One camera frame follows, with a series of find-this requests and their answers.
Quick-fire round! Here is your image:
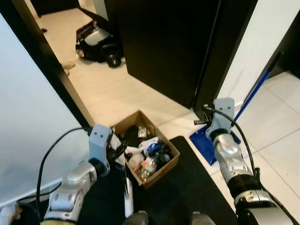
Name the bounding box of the round beige rubbish item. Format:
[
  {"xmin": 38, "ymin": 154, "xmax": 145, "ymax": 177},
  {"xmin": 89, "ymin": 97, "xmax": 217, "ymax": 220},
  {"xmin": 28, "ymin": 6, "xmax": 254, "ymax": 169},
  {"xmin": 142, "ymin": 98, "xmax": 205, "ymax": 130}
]
[{"xmin": 127, "ymin": 154, "xmax": 145, "ymax": 172}]

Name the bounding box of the black glossy cabinet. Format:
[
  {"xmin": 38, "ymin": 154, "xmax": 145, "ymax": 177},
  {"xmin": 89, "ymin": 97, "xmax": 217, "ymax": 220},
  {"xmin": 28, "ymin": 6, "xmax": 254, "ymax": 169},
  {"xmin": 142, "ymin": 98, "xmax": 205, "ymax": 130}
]
[{"xmin": 270, "ymin": 14, "xmax": 300, "ymax": 78}]

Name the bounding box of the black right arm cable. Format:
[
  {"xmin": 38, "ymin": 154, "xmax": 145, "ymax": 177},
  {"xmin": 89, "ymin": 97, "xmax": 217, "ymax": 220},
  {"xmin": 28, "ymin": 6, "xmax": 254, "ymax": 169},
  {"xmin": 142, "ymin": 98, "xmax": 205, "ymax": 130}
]
[{"xmin": 202, "ymin": 106, "xmax": 263, "ymax": 188}]

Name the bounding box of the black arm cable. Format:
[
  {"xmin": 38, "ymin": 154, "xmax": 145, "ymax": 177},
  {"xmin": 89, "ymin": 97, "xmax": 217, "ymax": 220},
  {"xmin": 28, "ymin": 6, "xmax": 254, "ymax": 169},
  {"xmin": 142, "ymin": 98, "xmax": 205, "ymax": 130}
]
[
  {"xmin": 202, "ymin": 106, "xmax": 263, "ymax": 188},
  {"xmin": 35, "ymin": 127, "xmax": 92, "ymax": 209}
]

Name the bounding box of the black door frame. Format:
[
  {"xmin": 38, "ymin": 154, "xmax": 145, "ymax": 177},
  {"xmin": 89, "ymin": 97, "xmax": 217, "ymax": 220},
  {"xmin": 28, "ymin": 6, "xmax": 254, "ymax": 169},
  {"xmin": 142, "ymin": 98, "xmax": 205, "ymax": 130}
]
[{"xmin": 0, "ymin": 0, "xmax": 94, "ymax": 129}]

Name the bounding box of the white crumpled floor object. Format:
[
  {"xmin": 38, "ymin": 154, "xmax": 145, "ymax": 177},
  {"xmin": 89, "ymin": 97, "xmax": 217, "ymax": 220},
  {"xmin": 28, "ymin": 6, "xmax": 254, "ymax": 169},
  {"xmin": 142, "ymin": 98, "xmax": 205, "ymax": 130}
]
[{"xmin": 0, "ymin": 204, "xmax": 19, "ymax": 225}]

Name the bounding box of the white stick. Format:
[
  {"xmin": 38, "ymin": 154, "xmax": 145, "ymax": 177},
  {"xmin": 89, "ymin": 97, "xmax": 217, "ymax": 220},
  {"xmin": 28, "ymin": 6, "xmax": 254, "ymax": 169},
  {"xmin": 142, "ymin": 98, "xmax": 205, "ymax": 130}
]
[{"xmin": 123, "ymin": 176, "xmax": 134, "ymax": 218}]

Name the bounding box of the black floor mat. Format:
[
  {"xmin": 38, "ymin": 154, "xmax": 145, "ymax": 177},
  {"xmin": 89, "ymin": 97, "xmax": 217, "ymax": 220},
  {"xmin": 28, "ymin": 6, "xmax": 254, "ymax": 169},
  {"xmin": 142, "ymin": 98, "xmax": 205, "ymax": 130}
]
[{"xmin": 70, "ymin": 136, "xmax": 240, "ymax": 225}]

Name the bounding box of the blue long-handled dustpan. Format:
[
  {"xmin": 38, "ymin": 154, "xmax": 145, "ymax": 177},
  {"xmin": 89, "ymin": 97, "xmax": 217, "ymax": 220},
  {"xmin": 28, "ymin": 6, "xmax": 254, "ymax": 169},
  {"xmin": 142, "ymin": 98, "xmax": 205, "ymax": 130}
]
[{"xmin": 189, "ymin": 51, "xmax": 285, "ymax": 165}]

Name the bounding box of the black broom handle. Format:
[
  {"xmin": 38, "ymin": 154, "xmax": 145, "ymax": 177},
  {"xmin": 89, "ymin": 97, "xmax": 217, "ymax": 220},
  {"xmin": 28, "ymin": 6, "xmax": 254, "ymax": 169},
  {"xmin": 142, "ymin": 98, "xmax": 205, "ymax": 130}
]
[{"xmin": 192, "ymin": 0, "xmax": 223, "ymax": 115}]

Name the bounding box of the white crumpled paper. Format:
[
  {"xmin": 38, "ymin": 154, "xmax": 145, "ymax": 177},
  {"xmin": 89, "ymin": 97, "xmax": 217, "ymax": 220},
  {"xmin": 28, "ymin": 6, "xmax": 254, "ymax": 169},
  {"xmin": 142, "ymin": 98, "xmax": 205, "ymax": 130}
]
[{"xmin": 126, "ymin": 137, "xmax": 160, "ymax": 158}]

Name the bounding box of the clear plastic bottle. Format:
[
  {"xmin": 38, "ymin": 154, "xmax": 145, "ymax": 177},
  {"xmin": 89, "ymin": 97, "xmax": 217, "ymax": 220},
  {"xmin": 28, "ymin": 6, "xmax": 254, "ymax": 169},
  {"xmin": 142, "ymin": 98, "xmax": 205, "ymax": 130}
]
[{"xmin": 138, "ymin": 158, "xmax": 158, "ymax": 181}]

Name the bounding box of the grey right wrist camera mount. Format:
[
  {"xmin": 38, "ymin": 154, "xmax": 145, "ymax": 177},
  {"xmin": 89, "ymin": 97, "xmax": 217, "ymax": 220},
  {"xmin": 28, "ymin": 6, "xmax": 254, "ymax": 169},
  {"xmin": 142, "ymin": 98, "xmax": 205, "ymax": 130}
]
[{"xmin": 210, "ymin": 97, "xmax": 236, "ymax": 137}]

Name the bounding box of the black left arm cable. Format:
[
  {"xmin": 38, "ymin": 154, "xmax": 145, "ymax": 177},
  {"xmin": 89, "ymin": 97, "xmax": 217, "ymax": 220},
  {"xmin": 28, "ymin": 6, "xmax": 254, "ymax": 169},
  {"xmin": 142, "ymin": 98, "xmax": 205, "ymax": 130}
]
[{"xmin": 35, "ymin": 127, "xmax": 92, "ymax": 209}]

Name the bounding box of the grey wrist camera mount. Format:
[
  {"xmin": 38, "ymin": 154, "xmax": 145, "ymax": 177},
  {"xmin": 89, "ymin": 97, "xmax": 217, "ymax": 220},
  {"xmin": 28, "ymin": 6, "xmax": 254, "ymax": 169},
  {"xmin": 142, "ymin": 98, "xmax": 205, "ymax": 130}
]
[
  {"xmin": 210, "ymin": 97, "xmax": 236, "ymax": 137},
  {"xmin": 88, "ymin": 124, "xmax": 113, "ymax": 162}
]

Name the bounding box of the cardboard box with rubbish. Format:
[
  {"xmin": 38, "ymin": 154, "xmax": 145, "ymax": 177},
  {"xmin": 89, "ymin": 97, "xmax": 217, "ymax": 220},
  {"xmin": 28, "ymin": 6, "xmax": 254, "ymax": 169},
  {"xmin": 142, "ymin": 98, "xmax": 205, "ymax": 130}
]
[{"xmin": 112, "ymin": 110, "xmax": 181, "ymax": 190}]

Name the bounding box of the blue plastic wrapper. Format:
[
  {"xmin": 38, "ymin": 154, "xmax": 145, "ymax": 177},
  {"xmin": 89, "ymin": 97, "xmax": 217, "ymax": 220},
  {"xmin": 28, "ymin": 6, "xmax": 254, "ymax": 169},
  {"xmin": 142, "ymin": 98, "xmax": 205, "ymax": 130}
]
[{"xmin": 147, "ymin": 143, "xmax": 164, "ymax": 155}]

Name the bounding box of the black door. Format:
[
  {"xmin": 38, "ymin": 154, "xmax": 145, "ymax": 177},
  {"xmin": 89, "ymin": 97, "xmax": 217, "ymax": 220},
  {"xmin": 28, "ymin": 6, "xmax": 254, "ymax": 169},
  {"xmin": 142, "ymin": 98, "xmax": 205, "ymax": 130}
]
[{"xmin": 104, "ymin": 0, "xmax": 258, "ymax": 120}]

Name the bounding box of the black low furniture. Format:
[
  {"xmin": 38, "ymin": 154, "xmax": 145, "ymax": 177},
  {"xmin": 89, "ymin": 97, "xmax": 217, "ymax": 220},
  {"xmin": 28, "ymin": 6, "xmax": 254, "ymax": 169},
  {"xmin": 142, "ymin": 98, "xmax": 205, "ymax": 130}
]
[{"xmin": 30, "ymin": 0, "xmax": 80, "ymax": 17}]

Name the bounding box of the black canister vacuum cleaner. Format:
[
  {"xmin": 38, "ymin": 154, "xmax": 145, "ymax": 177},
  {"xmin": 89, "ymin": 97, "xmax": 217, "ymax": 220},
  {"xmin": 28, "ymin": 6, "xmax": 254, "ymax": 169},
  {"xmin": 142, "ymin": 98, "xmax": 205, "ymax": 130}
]
[{"xmin": 75, "ymin": 7, "xmax": 125, "ymax": 68}]

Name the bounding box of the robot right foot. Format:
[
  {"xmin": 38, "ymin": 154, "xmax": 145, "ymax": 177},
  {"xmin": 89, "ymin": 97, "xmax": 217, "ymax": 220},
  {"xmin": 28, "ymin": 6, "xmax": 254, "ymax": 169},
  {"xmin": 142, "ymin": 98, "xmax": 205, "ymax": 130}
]
[{"xmin": 190, "ymin": 212, "xmax": 217, "ymax": 225}]

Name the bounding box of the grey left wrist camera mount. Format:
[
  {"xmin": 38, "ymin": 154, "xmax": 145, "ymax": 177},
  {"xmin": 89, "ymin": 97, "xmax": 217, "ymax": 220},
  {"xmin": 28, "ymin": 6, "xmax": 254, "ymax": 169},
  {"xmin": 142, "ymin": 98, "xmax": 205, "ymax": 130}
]
[{"xmin": 88, "ymin": 124, "xmax": 113, "ymax": 162}]

